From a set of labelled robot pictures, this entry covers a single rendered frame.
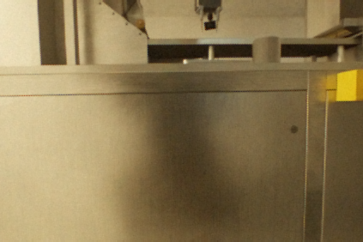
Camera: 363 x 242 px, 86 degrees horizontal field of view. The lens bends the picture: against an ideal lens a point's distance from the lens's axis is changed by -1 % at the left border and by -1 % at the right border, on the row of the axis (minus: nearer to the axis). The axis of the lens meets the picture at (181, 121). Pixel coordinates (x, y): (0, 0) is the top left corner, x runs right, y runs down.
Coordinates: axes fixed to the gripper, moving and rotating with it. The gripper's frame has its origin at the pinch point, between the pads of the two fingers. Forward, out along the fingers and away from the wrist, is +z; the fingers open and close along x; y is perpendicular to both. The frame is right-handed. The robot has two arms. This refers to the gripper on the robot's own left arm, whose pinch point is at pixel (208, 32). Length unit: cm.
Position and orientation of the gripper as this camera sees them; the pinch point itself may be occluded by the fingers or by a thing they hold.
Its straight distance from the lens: 62.6
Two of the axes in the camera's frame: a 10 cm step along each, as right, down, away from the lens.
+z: 0.0, 9.7, 2.2
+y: -1.5, -2.2, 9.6
